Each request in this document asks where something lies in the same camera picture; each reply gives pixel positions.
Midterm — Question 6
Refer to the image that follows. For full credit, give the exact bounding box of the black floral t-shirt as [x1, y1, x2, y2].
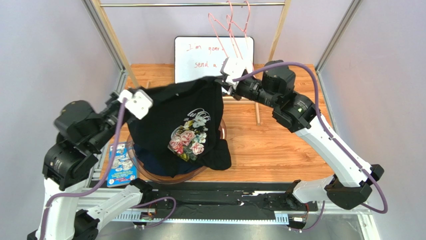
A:
[128, 76, 232, 178]

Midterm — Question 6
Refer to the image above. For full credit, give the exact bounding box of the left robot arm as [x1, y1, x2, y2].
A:
[27, 90, 153, 240]

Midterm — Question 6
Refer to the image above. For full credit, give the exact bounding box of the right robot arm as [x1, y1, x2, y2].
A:
[218, 57, 384, 210]

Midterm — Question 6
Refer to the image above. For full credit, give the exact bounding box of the whiteboard with red writing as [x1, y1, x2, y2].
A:
[174, 36, 255, 83]

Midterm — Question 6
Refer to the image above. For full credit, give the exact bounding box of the transparent brown plastic basin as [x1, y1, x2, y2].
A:
[126, 115, 226, 184]

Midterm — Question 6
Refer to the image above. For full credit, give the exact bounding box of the navy blue garment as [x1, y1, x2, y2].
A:
[136, 151, 202, 178]

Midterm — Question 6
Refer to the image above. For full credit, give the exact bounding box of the blue illustrated booklet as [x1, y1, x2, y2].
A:
[106, 142, 138, 188]

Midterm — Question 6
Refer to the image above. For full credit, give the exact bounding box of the metal hanging rod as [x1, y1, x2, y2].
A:
[100, 2, 286, 8]

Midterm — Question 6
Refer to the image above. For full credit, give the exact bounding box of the wooden clothes rack frame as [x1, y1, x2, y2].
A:
[90, 0, 292, 126]

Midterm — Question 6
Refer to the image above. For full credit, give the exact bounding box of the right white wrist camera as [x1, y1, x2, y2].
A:
[220, 56, 247, 90]

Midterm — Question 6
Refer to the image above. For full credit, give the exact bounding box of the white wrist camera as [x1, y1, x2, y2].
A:
[118, 88, 154, 120]
[220, 56, 247, 90]

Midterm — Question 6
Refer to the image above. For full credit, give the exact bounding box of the rear pink wire hanger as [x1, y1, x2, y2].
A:
[226, 0, 251, 60]

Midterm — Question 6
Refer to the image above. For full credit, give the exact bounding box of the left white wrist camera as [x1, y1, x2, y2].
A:
[118, 88, 154, 120]

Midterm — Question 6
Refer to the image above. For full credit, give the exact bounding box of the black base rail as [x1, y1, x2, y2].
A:
[136, 181, 326, 222]

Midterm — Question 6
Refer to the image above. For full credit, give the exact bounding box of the left aluminium frame post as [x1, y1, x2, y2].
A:
[81, 0, 127, 75]

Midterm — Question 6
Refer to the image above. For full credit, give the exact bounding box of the aluminium frame post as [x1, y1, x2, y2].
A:
[315, 0, 363, 74]
[81, 0, 127, 75]

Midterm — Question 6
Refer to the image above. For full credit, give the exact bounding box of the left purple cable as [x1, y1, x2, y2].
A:
[39, 98, 177, 240]

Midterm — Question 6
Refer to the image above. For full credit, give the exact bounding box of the purple cable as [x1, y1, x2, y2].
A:
[39, 98, 177, 240]
[232, 61, 389, 215]

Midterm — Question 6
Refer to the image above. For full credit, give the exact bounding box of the right aluminium frame post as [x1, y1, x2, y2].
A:
[315, 0, 363, 74]

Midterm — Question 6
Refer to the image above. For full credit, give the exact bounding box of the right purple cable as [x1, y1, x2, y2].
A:
[232, 61, 389, 215]

